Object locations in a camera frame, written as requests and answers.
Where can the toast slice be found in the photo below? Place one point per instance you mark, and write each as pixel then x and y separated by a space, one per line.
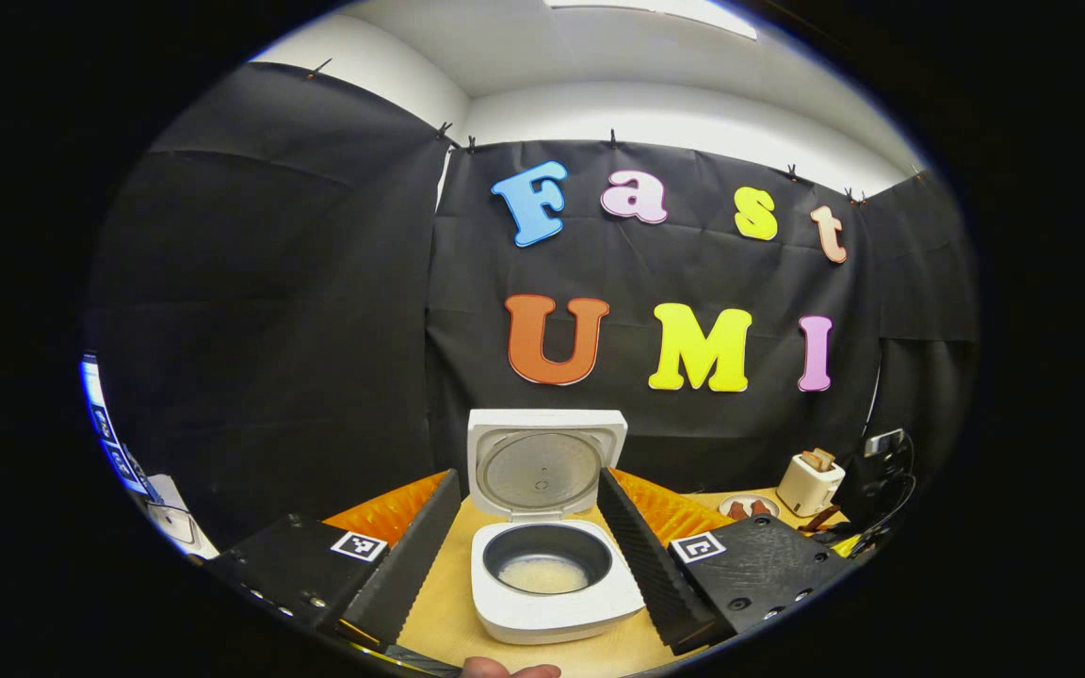
pixel 825 458
pixel 811 461

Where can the white round plate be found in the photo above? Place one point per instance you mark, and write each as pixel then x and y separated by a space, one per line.
pixel 726 508

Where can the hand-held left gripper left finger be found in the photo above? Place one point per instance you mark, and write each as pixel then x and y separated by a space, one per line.
pixel 411 565

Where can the large ceiling light panel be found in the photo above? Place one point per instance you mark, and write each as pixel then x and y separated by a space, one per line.
pixel 655 14

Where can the white toaster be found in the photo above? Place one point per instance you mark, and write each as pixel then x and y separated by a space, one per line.
pixel 806 490

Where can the black backdrop cloth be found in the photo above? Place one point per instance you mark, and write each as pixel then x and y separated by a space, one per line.
pixel 269 311

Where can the brown meat piece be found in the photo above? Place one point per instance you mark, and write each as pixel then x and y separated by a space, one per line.
pixel 738 511
pixel 761 508

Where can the white rice portion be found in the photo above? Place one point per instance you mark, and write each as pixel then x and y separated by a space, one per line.
pixel 542 576

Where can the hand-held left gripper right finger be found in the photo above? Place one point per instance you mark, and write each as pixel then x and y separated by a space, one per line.
pixel 651 574

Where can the white rice cooker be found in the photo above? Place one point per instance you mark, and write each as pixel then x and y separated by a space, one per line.
pixel 552 617

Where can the blue lit monitor screen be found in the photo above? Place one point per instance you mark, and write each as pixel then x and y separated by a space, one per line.
pixel 105 424

